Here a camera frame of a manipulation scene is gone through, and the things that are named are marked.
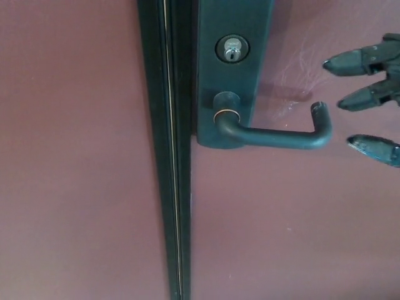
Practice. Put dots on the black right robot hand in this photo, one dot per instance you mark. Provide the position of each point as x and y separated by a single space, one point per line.
347 64

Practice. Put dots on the maroon door leaf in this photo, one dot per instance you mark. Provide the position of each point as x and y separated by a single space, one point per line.
281 218
68 150

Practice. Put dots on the black door edge strip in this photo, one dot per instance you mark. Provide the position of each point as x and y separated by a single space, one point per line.
159 125

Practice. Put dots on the silver lock cylinder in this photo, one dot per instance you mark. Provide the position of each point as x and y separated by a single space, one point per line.
232 50

